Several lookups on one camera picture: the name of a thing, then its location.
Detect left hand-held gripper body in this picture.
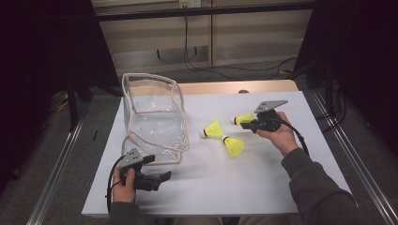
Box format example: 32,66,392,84
117,148,162,192

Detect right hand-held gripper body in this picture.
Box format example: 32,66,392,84
248,99,289,134

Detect yellow shuttlecock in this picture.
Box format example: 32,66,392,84
230,112,257,126
221,135,246,158
200,120,224,139

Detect clear bag with beige trim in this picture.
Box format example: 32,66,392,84
120,72,191,166

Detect person's right hand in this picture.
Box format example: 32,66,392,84
256,112,299,158

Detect person's left hand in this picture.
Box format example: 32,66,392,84
112,167,137,203

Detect black stand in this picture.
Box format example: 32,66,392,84
67,74,95,132
323,59,337,125

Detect black horizontal bar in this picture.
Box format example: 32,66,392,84
95,2,317,23

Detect black curtain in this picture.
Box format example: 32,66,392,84
0,0,121,188
294,0,398,148

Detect white power outlet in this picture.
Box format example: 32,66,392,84
178,0,202,8

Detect right hand-held gripper black cable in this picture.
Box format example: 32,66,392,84
275,116,311,158

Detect hand-held gripper black cable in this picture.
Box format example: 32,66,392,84
275,116,311,158
105,154,128,215

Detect left hand-held gripper black cable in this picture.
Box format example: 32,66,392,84
105,154,128,215

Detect black floor cables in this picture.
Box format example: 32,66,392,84
315,87,348,132

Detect metal floor rail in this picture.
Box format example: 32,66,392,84
313,90,398,225
26,120,85,225

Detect yellow floor cable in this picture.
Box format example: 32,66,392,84
51,92,69,113

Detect black wall cable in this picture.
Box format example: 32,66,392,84
182,15,299,81

